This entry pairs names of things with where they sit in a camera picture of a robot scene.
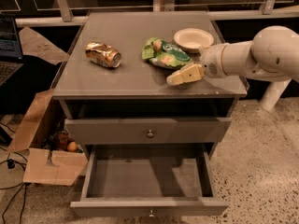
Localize open cardboard box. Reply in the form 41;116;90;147
7;26;89;187

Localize grey open middle drawer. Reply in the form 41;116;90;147
71;144;228;217

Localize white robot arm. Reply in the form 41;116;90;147
166;26;299;85

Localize crushed golden soda can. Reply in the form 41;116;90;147
85;42;121;68

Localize grey upper drawer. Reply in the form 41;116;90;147
64;118;231;145

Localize metal railing frame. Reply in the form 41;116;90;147
0;0;298;27

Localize black floor cables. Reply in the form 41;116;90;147
0;121;32;224

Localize black laptop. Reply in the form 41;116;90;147
0;14;23;86

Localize orange fruit in box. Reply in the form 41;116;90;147
67;142;78;152

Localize grey nightstand cabinet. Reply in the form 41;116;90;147
51;10;250;161

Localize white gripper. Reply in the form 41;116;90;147
166;44;227;86

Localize white paper bowl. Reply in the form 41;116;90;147
174;28;214;53

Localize dark red jar in box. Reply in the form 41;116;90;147
54;131;69;150

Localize green rice chip bag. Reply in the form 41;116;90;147
141;37;192;70

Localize white diagonal pole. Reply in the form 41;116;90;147
260;79;291;112

